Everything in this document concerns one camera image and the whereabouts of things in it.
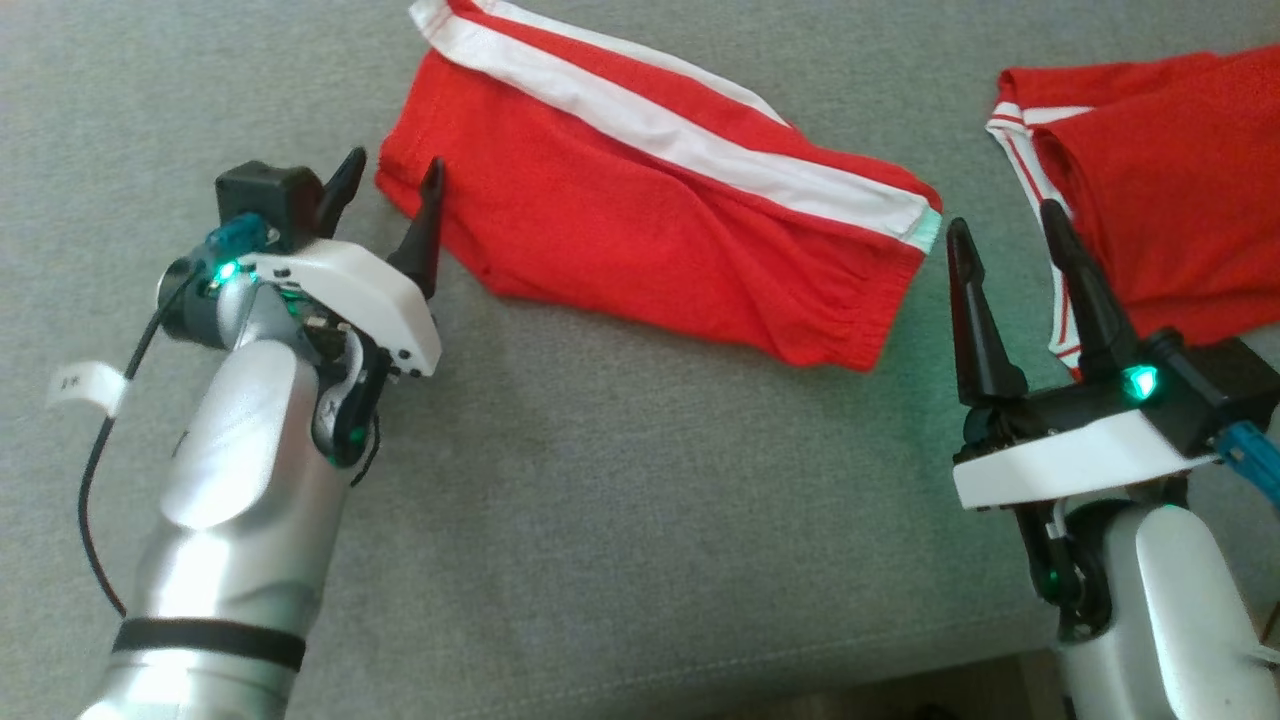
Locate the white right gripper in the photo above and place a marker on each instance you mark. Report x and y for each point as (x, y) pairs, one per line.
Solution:
(1070, 460)

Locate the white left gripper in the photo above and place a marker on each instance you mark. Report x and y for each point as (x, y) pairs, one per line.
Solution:
(370, 295)

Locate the red basketball jersey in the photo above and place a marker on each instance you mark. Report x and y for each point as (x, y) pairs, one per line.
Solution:
(1170, 200)

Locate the red shorts white stripe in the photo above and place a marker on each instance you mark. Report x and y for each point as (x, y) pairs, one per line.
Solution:
(620, 230)

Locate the large grey sofa seat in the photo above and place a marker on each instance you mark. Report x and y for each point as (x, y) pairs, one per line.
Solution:
(620, 500)

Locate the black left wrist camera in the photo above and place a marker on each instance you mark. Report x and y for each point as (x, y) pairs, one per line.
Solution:
(265, 195)

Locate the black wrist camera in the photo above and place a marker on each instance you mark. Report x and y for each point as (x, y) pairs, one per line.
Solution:
(265, 195)
(1220, 385)

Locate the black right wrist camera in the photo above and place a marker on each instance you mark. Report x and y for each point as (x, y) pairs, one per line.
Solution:
(1220, 385)

